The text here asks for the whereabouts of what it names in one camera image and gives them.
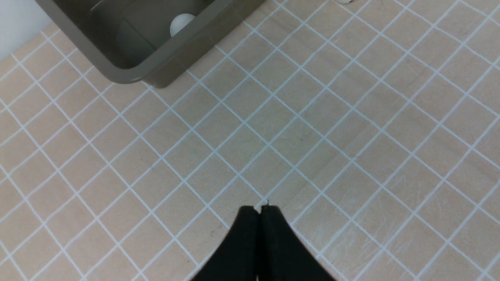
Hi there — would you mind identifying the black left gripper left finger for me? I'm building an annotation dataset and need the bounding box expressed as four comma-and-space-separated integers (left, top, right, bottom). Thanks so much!
192, 206, 260, 281

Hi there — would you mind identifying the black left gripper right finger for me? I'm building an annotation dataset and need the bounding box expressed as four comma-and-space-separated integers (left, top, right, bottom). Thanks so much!
258, 205, 335, 281

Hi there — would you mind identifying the checkered orange tablecloth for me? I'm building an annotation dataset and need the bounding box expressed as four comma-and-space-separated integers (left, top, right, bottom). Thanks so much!
0, 0, 500, 281

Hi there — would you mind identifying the olive plastic bin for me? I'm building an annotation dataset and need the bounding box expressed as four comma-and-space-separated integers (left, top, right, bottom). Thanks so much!
37, 0, 263, 88

